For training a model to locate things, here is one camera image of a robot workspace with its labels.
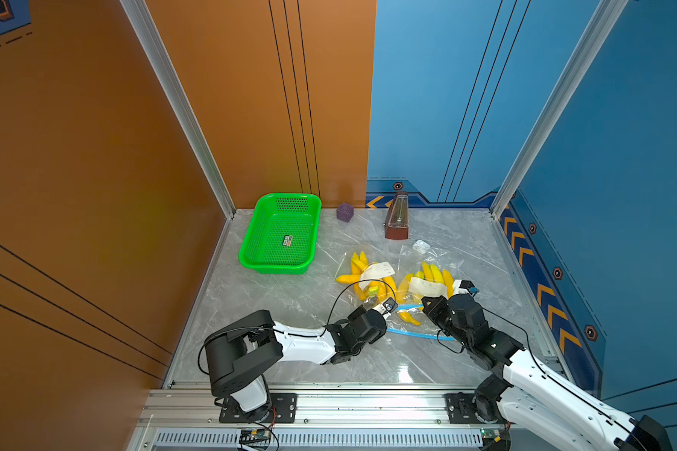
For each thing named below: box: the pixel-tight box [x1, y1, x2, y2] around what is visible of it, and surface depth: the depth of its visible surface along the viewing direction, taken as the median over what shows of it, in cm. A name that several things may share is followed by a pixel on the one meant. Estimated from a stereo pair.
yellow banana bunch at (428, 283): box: [396, 261, 454, 305], surface depth 93 cm
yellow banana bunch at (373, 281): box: [335, 251, 422, 327], surface depth 89 cm
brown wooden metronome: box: [384, 190, 410, 241], surface depth 108 cm
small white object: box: [411, 238, 431, 254], surface depth 111 cm
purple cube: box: [335, 202, 354, 223], surface depth 118 cm
